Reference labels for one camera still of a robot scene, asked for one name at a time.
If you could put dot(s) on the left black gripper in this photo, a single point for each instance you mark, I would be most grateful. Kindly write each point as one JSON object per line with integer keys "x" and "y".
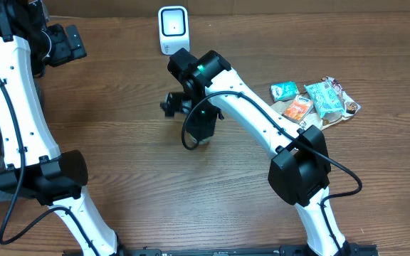
{"x": 67, "y": 50}

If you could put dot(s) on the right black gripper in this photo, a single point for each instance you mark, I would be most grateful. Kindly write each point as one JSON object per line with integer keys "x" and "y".
{"x": 206, "y": 128}

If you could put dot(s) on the teal tissue pack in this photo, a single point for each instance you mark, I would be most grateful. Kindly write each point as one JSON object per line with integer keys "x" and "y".
{"x": 284, "y": 91}

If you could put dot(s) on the orange tissue pack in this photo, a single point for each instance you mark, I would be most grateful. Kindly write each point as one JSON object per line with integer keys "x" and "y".
{"x": 298, "y": 109}

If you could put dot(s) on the brown white snack bag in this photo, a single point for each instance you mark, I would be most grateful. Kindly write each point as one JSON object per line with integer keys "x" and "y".
{"x": 312, "y": 119}

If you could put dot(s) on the long teal wipes pack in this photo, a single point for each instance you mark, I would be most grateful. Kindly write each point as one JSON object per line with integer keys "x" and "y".
{"x": 324, "y": 98}

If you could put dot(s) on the green capped plastic bottle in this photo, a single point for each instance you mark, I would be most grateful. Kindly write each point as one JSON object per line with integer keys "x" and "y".
{"x": 200, "y": 142}

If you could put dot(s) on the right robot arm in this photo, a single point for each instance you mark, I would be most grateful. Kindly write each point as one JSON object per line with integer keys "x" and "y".
{"x": 299, "y": 161}

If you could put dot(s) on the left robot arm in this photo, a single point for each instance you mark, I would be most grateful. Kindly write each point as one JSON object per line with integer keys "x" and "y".
{"x": 35, "y": 166}

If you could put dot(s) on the white barcode scanner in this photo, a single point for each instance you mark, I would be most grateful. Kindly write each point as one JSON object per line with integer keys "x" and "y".
{"x": 173, "y": 25}

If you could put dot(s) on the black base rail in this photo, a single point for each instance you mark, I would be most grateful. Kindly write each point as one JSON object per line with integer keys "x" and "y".
{"x": 284, "y": 250}

